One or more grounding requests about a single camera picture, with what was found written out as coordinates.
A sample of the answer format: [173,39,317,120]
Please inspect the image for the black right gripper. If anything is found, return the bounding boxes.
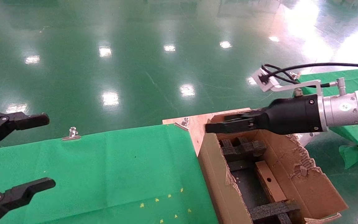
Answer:
[205,94,320,135]

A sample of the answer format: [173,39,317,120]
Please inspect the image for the brown cardboard box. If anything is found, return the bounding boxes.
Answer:
[255,160,288,203]

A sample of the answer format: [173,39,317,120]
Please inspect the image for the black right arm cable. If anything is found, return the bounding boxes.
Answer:
[261,63,358,88]

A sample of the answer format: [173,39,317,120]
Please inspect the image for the white metal bracket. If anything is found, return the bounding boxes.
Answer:
[292,132,314,147]

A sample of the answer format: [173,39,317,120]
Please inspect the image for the black foam base pad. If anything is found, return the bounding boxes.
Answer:
[228,160,271,212]

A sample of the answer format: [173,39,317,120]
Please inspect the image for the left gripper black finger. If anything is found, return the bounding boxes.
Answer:
[0,177,56,224]
[0,111,50,154]

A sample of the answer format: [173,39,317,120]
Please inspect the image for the large brown cardboard carton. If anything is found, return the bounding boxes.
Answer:
[198,110,349,224]

